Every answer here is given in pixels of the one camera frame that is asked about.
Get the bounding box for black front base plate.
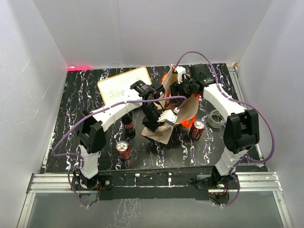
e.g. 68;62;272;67
68;167;240;204

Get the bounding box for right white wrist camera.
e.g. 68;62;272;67
173;66;189;84

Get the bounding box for beige canvas bag orange handles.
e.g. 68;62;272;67
142;66;200;144

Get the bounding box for dark cola glass bottle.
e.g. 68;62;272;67
122;112;136;138

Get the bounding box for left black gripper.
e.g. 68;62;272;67
140;103;166;132

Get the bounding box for purple cable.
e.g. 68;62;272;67
174;50;276;207
51;95;188;207

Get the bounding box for small whiteboard wooden frame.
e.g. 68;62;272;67
97;66;152;105

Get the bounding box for red can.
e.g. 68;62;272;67
164;93;171;108
189;120;205;140
116;141;131;160

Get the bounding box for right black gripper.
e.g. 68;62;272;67
170;76;196;104

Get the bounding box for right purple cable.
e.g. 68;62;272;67
174;50;276;207

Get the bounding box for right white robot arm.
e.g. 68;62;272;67
171;64;259;189

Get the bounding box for grey tape roll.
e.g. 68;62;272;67
207;109;225;129

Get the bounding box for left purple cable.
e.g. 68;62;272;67
51;95;188;207

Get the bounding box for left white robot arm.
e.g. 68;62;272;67
73;80;165;190

